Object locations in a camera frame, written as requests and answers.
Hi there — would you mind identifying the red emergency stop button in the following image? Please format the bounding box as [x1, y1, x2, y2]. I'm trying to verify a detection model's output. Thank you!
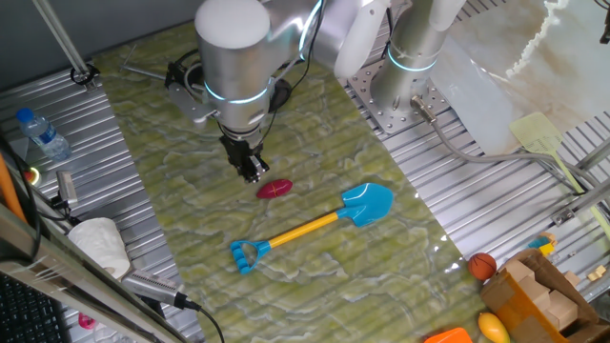
[23, 166, 43, 187]

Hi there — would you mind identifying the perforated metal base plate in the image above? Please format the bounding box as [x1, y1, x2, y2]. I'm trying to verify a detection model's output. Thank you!
[345, 59, 452, 135]

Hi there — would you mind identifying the pale yellow fly swatter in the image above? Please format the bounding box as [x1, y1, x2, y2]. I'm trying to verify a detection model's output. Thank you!
[508, 111, 610, 239]

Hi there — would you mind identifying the plain wooden block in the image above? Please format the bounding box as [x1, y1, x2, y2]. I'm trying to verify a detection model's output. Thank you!
[546, 289, 580, 331]
[518, 274, 552, 311]
[504, 259, 536, 283]

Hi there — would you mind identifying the blue and yellow toy shovel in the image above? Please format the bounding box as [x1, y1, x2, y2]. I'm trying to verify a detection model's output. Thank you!
[230, 182, 395, 276]

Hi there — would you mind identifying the pink plastic object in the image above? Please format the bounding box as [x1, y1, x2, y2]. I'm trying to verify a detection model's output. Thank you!
[77, 312, 98, 332]

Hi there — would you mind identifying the maroon toy rugby ball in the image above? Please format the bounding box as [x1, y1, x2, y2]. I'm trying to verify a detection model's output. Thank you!
[255, 178, 295, 200]

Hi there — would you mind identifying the aluminium stand pole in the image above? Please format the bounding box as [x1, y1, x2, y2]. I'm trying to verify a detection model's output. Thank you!
[31, 0, 99, 91]

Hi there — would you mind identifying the black C-clamp with steel screw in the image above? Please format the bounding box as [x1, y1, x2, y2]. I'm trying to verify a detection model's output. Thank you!
[118, 45, 293, 114]

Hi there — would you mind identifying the long silver depth camera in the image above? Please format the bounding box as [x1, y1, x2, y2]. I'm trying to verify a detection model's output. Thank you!
[121, 268, 187, 311]

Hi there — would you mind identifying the green marbled table mat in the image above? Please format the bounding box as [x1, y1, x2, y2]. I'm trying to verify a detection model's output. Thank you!
[92, 0, 487, 343]

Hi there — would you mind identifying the orange plastic toy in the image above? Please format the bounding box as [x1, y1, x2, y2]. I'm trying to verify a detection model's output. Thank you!
[422, 327, 474, 343]

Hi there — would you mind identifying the black camera cable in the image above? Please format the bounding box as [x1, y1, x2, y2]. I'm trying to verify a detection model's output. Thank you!
[183, 298, 226, 343]

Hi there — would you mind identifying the clear water bottle blue cap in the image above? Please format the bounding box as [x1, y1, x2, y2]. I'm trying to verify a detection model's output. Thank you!
[15, 107, 72, 162]

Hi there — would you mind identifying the black ring on pole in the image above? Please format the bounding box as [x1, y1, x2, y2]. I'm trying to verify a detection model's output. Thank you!
[70, 64, 101, 88]

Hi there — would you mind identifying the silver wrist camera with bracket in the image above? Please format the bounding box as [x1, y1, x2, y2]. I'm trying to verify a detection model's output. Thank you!
[164, 61, 218, 129]

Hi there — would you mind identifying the grey robot cable hose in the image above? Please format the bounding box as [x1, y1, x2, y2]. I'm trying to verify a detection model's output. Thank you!
[410, 93, 597, 192]

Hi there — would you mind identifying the aluminium frame bar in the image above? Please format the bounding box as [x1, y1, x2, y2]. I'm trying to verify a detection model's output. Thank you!
[0, 202, 192, 343]

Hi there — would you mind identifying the black hanging device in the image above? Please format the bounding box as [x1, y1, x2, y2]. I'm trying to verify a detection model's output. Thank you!
[593, 0, 610, 45]

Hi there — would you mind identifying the small grey camera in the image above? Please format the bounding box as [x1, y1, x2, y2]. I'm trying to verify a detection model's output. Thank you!
[51, 170, 80, 210]

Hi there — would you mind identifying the black keyboard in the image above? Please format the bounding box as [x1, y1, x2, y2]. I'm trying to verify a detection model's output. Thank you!
[0, 273, 72, 343]

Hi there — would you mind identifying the brown cardboard box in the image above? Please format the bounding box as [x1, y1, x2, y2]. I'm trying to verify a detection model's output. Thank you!
[479, 247, 610, 343]

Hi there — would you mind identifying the small orange toy basketball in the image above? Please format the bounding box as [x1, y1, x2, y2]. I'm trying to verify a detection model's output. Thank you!
[467, 252, 498, 282]

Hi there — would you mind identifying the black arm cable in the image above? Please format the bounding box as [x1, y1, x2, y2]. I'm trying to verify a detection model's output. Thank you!
[259, 0, 330, 144]

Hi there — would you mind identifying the aluminium profile with bracket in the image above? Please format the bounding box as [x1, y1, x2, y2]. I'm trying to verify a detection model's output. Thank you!
[552, 137, 610, 228]

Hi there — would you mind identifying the orange cable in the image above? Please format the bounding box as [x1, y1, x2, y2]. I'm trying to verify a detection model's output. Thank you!
[0, 151, 28, 224]

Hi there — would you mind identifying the white toilet paper roll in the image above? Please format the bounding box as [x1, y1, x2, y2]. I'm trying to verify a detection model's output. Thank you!
[67, 217, 132, 280]

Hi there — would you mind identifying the white marbled sheet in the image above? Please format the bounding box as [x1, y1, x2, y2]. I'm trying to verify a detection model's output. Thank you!
[431, 0, 610, 156]

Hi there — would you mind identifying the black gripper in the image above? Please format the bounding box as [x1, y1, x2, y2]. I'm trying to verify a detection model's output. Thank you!
[219, 136, 271, 185]

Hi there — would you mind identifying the yellow toy mango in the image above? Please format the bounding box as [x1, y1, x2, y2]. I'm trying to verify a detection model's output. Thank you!
[478, 312, 511, 343]

